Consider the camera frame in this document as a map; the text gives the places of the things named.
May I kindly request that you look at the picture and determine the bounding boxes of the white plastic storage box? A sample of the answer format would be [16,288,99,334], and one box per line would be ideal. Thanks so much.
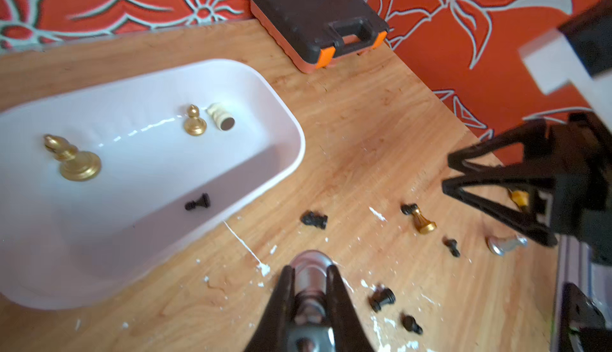
[1,60,305,310]

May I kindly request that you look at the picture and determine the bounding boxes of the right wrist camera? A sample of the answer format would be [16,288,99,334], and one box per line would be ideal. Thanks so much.
[519,0,611,129]

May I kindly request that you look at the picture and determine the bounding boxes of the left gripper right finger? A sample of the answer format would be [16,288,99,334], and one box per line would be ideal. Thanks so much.
[325,264,374,352]

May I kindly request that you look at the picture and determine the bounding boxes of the black piece lower centre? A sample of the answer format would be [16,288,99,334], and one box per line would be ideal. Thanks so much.
[402,315,423,335]

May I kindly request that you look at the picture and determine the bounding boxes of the black tool case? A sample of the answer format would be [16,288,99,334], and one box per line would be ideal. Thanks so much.
[250,0,389,74]

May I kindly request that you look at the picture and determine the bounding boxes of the black knight chess piece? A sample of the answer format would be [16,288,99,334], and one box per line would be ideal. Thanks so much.
[301,211,328,230]

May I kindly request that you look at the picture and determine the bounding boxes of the gold and black pawn pair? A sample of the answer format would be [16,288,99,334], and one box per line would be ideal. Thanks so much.
[401,203,437,235]

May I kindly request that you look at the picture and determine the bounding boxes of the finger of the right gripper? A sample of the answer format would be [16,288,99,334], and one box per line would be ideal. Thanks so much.
[447,119,550,173]
[441,165,558,247]

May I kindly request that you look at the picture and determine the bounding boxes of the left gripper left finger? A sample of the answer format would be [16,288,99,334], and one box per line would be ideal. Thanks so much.
[245,265,295,351]

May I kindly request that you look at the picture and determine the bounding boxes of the cream knight chess piece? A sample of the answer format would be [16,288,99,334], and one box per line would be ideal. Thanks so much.
[207,103,235,131]

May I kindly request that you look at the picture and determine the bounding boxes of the gold pawn chess piece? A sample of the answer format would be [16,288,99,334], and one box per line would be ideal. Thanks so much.
[183,104,207,136]

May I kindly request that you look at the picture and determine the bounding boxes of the gold bishop chess piece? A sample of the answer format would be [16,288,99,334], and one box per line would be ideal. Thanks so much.
[44,135,102,181]

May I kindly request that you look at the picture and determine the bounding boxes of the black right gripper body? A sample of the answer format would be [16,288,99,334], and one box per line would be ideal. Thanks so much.
[540,112,611,264]

